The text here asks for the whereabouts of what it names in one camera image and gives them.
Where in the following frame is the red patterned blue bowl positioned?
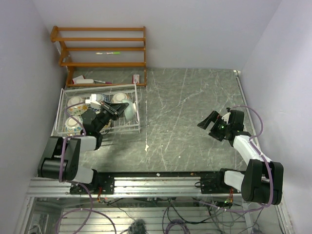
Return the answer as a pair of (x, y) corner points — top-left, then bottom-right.
(101, 95), (110, 102)

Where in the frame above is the white eraser block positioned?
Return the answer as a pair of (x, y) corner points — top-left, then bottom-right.
(75, 79), (95, 85)

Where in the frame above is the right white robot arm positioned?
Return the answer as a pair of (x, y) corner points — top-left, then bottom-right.
(197, 108), (284, 205)

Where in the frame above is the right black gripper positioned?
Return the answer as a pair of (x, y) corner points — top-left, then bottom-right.
(197, 111), (231, 141)

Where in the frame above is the plain light teal bowl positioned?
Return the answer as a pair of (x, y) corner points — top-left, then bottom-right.
(122, 99), (137, 121)

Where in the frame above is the white wire dish rack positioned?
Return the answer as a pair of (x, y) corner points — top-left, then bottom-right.
(53, 84), (140, 137)

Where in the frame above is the blue yellow sun bowl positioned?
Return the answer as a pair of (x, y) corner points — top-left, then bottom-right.
(101, 122), (111, 131)

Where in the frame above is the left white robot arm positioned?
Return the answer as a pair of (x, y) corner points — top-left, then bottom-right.
(38, 102), (129, 195)

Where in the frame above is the wooden shelf rack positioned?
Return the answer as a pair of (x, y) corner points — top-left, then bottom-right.
(50, 26), (147, 87)

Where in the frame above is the small red white box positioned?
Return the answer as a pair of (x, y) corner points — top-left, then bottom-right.
(132, 74), (140, 84)

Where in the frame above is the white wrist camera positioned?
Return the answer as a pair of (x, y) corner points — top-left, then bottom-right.
(85, 94), (104, 113)
(221, 107), (231, 124)

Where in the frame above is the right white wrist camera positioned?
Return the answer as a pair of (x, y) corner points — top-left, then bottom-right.
(221, 107), (231, 124)

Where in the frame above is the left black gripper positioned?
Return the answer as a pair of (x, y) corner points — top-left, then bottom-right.
(96, 100), (129, 132)

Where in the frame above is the black cable bundle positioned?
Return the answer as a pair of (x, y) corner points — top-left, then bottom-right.
(104, 195), (269, 234)

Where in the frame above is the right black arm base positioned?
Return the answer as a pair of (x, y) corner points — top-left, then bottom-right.
(194, 177), (225, 195)

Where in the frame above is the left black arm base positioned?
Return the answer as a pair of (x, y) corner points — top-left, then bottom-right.
(69, 176), (115, 195)

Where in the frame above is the pink white pen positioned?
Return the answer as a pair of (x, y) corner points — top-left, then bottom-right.
(94, 80), (112, 84)

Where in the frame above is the orange blue floral bowl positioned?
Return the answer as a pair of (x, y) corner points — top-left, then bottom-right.
(64, 116), (83, 136)

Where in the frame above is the orange star leaf bowl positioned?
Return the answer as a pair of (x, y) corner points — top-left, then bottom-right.
(67, 97), (89, 116)

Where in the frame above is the aluminium mounting rail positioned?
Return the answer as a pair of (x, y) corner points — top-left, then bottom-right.
(26, 176), (259, 198)

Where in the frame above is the green white pen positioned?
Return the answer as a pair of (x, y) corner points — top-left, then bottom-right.
(96, 52), (120, 55)

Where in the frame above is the star and leaves bowl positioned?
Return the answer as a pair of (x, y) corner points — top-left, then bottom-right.
(111, 92), (132, 103)

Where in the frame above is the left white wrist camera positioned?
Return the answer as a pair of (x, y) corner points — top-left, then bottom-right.
(85, 94), (104, 113)

